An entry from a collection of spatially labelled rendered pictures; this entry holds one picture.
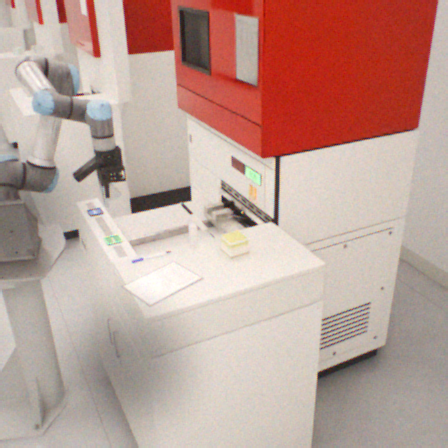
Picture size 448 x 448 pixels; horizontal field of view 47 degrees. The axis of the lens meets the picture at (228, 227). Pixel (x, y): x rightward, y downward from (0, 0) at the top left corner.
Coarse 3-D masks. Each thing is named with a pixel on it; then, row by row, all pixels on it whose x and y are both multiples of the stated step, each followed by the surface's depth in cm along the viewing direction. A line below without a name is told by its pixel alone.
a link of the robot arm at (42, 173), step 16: (48, 64) 195; (64, 64) 199; (64, 80) 199; (48, 128) 205; (48, 144) 207; (32, 160) 208; (48, 160) 210; (32, 176) 208; (48, 176) 212; (48, 192) 217
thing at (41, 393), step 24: (24, 288) 211; (24, 312) 215; (24, 336) 221; (48, 336) 228; (24, 360) 228; (48, 360) 231; (0, 384) 240; (24, 384) 243; (48, 384) 236; (0, 408) 242; (24, 408) 242; (48, 408) 241; (0, 432) 230; (24, 432) 230
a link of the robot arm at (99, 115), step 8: (88, 104) 164; (96, 104) 163; (104, 104) 163; (88, 112) 164; (96, 112) 163; (104, 112) 164; (112, 112) 167; (88, 120) 167; (96, 120) 164; (104, 120) 165; (112, 120) 168; (96, 128) 165; (104, 128) 166; (112, 128) 168; (96, 136) 167; (104, 136) 167
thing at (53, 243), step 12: (48, 228) 228; (60, 228) 227; (48, 240) 218; (60, 240) 218; (48, 252) 209; (60, 252) 209; (0, 264) 201; (12, 264) 201; (24, 264) 201; (36, 264) 201; (48, 264) 201; (0, 276) 194; (12, 276) 194; (24, 276) 194; (36, 276) 193; (0, 288) 193
